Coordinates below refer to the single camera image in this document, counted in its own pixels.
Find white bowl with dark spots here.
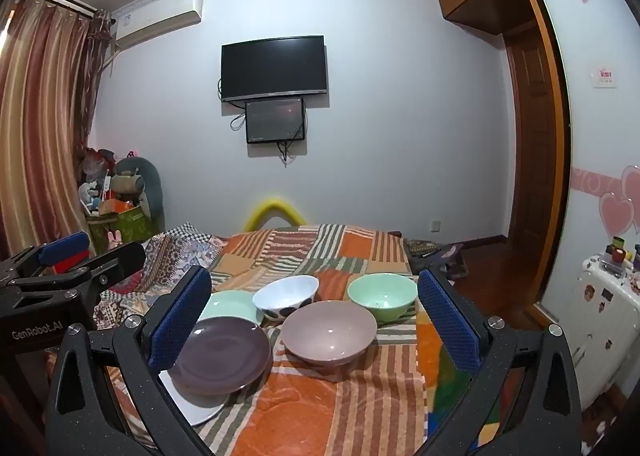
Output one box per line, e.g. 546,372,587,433
252,275,320,321

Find orange green fleece blanket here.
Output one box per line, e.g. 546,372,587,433
415,308,501,456

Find small jars on suitcase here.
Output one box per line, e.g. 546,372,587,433
597,236,640,277

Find black wall television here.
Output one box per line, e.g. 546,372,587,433
221,34,329,103

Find white air conditioner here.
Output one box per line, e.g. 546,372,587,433
111,0,205,49

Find frosted sliding door with hearts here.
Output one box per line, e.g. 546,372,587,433
530,0,640,327

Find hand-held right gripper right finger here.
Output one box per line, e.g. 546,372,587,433
417,268,583,456

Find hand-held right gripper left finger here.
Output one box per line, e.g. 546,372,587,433
45,265,213,456

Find dark backpack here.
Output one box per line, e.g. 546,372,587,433
405,238,468,279

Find yellow curved chair back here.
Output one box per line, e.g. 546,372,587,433
243,197,307,231

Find wooden door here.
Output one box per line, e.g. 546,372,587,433
505,20,560,331

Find small black wall monitor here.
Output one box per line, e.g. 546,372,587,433
245,96,306,145

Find pink bowl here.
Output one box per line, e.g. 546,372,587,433
280,300,378,367

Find patterned checkered quilt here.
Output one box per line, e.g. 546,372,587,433
95,222,228,337

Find purple plate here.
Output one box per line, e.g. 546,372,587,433
170,316,273,397

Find striped brown curtain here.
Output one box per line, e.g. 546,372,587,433
0,0,113,257

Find green storage box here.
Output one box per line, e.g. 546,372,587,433
87,206,151,249

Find white plate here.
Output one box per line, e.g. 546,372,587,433
159,368,228,427

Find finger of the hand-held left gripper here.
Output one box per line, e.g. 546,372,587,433
10,231,92,281
15,241,147,307

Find pile of toys and clutter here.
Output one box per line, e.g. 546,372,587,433
77,146,118,217

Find green plate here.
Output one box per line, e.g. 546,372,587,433
197,290,266,327

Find red box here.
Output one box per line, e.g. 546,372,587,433
50,256,93,279

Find green bowl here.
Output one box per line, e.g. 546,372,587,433
347,273,418,324

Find orange striped patchwork blanket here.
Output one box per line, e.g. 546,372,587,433
100,223,481,456

